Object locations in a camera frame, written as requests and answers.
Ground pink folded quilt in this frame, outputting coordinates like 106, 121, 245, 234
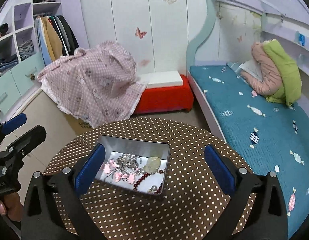
240, 42, 283, 96

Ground brown polka dot tablecloth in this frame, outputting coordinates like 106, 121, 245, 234
43, 117, 256, 240

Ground hanging clothes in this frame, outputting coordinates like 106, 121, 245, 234
34, 15, 79, 66

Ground pearl earrings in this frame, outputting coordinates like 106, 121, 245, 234
147, 185, 158, 194

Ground silver chain necklace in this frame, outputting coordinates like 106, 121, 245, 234
103, 153, 143, 183

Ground green folded quilt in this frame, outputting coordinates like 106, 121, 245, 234
262, 39, 302, 107

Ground grey metal tin box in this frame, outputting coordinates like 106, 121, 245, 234
95, 135, 170, 196

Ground pink checkered cloth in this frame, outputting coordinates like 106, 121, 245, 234
37, 41, 147, 128

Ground white foam board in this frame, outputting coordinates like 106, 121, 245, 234
136, 70, 183, 89

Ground purple open shelf unit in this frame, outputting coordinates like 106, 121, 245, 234
0, 0, 64, 81

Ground white jade pendant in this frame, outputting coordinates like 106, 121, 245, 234
144, 157, 161, 174

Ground teal candy print mattress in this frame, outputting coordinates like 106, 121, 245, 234
190, 66, 309, 236

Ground white wardrobe doors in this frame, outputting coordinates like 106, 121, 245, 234
81, 0, 206, 74

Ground red bead bracelet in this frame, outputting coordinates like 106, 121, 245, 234
132, 169, 166, 196

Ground white pillow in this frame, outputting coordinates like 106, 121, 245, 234
237, 59, 263, 82

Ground pink butterfly wall sticker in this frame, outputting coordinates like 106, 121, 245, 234
135, 28, 147, 39

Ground teal bunk bed frame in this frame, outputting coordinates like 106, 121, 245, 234
186, 0, 309, 77

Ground small blue box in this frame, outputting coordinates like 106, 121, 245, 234
298, 33, 305, 46

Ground person's left hand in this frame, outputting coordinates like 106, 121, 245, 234
0, 192, 23, 222

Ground red storage ottoman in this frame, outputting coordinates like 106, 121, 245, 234
134, 75, 194, 114

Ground teal drawer cabinet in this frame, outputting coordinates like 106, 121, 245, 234
0, 53, 44, 122

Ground cream low cabinet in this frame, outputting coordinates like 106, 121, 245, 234
0, 90, 80, 201

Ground cardboard box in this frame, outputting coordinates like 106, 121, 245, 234
64, 114, 93, 135

